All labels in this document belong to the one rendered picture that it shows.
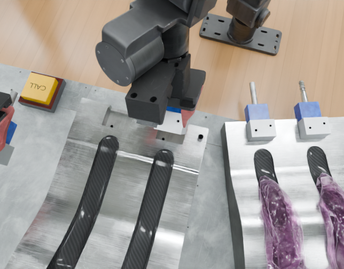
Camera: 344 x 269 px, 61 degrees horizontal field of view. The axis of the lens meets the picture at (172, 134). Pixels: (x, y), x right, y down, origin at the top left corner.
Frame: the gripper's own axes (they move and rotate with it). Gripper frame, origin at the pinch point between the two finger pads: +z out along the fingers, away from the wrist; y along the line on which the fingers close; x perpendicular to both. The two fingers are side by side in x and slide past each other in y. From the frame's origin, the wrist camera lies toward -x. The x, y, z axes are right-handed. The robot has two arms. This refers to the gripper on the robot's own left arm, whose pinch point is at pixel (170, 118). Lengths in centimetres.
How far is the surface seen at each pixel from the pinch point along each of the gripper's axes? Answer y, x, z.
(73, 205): -13.7, -15.8, 10.4
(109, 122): -13.6, 1.2, 6.3
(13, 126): -26.6, -8.5, 0.8
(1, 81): -43.7, 6.4, 6.7
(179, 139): 0.9, 2.3, 8.1
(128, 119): -10.0, 2.9, 6.2
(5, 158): -26.3, -13.6, 3.8
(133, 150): -6.2, -3.9, 6.4
